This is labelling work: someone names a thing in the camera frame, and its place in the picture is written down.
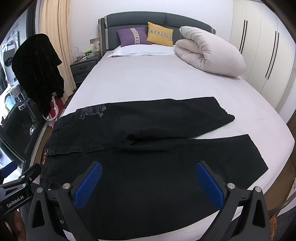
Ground beige curtain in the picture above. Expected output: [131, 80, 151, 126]
[39, 0, 77, 93]

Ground person's left hand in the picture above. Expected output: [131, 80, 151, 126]
[5, 210, 26, 241]

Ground grey nightstand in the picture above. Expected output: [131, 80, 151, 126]
[70, 54, 102, 88]

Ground purple and yellow package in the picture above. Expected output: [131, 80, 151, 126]
[146, 22, 174, 47]

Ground pink and white item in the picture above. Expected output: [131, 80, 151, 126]
[43, 92, 65, 123]

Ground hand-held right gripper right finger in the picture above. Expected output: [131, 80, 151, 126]
[195, 160, 271, 241]

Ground purple pillow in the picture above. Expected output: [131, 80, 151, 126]
[116, 26, 152, 47]

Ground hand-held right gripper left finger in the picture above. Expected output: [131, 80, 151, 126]
[27, 161, 103, 241]

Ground white washing machine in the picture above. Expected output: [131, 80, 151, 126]
[3, 91, 24, 117]

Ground clear plastic bag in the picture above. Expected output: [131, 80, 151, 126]
[72, 46, 82, 61]

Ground white pillow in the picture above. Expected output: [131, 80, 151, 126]
[107, 44, 177, 58]

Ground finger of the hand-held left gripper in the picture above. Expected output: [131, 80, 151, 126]
[0, 161, 18, 179]
[18, 164, 42, 184]

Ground black mesh chair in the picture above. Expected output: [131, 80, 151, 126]
[269, 192, 296, 241]

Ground bed with white sheet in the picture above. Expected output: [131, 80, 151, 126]
[50, 44, 295, 241]

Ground white wardrobe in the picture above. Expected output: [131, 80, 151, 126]
[229, 0, 296, 127]

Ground black hanging coat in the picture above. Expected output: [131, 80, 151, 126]
[11, 34, 65, 117]

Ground grey padded headboard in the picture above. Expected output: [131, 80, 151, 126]
[98, 11, 217, 57]

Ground black pants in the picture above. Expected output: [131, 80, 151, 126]
[40, 97, 269, 235]

